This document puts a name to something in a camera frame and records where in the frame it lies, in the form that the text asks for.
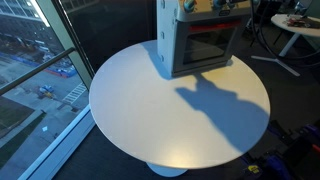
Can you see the yellow black label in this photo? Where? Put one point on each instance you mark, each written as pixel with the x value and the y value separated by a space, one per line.
pixel 254 169

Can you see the white round table base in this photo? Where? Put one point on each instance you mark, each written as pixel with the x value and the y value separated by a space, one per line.
pixel 166 170

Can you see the white grey toy oven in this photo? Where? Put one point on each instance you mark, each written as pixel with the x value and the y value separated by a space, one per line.
pixel 166 33

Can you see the white window frame sill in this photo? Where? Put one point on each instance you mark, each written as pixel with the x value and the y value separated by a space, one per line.
pixel 60 146

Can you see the red clutter on background table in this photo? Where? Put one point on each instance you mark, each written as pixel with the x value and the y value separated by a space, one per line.
pixel 296 22

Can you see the blue purple clamp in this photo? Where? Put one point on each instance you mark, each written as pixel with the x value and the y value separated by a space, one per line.
pixel 277 166

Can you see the grey window railing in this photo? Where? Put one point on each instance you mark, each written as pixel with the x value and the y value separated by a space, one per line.
pixel 36 68

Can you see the white background table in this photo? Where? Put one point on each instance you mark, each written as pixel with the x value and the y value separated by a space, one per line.
pixel 300 30

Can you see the purple tool with orange part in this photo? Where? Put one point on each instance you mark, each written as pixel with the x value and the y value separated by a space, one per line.
pixel 313 133

